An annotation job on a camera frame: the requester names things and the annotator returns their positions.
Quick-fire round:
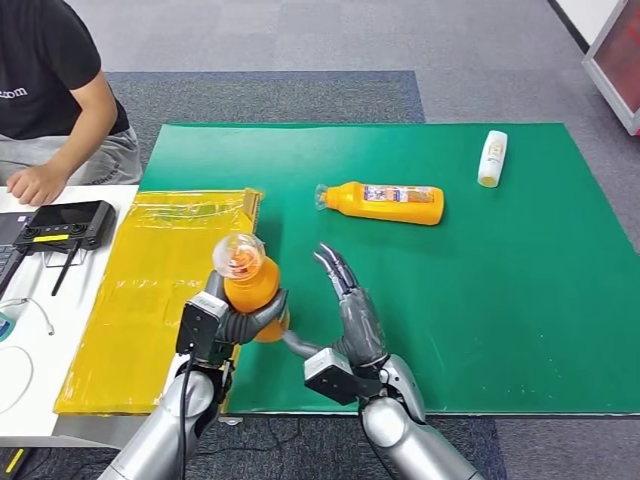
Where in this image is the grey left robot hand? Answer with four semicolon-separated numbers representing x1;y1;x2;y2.
202;268;291;349

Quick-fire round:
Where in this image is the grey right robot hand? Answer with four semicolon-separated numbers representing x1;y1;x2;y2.
281;243;390;371

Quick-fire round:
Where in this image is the orange bottle with clear cap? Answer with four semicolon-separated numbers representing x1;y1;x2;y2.
212;233;291;344
315;181;445;227

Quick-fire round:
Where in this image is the small white bottle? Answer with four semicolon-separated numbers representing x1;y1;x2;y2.
477;129;509;189

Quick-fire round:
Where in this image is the yellow plastic-wrapped flat box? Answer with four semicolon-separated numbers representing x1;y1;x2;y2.
54;188;264;416

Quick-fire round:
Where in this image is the green table mat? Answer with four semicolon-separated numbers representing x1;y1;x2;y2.
140;122;640;416

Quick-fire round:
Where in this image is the clear controller stand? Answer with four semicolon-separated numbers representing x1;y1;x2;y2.
42;246;84;270

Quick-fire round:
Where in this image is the black remote controller with antenna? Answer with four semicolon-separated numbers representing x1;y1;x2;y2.
14;199;117;297

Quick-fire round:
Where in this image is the person's left hand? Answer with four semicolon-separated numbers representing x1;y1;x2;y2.
6;162;69;207

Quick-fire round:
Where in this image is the dark laptop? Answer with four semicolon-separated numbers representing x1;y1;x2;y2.
0;211;36;301

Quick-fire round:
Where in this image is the person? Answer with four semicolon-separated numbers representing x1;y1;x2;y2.
0;0;143;207

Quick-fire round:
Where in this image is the white-framed red panel cabinet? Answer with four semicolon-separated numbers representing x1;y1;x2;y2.
582;0;640;137

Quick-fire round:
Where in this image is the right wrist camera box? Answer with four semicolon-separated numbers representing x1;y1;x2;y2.
303;347;382;407

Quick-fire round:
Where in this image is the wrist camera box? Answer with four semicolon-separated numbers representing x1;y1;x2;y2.
175;292;230;363
303;347;382;407

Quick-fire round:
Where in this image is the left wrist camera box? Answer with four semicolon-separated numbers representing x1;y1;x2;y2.
175;292;230;363

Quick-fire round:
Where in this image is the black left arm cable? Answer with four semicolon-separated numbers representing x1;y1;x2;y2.
177;345;197;480

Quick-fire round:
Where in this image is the thin white cable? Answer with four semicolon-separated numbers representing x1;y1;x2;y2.
0;296;55;336

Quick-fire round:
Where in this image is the white looped cable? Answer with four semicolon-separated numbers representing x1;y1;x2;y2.
0;344;35;416

